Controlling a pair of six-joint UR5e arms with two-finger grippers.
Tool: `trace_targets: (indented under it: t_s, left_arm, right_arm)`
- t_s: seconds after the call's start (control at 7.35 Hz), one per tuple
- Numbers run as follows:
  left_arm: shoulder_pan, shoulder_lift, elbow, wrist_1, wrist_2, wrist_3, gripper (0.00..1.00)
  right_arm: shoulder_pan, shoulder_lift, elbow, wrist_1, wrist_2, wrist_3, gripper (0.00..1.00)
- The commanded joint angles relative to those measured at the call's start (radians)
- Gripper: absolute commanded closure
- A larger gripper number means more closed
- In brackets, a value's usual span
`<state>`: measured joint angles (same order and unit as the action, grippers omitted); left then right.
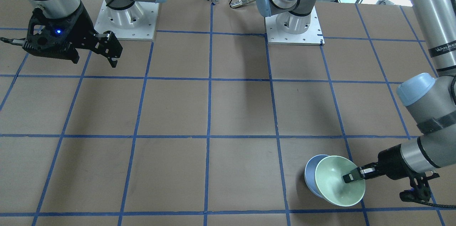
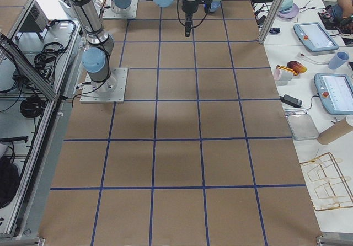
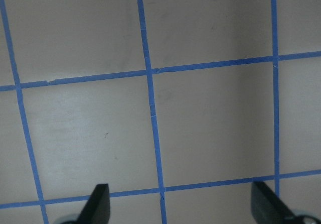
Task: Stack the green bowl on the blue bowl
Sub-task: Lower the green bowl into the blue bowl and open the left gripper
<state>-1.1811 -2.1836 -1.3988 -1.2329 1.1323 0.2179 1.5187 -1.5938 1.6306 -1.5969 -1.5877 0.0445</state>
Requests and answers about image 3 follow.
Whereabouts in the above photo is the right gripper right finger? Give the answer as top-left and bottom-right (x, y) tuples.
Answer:
(251, 181), (298, 224)

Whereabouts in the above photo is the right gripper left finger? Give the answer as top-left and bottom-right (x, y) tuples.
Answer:
(75, 184), (110, 224)

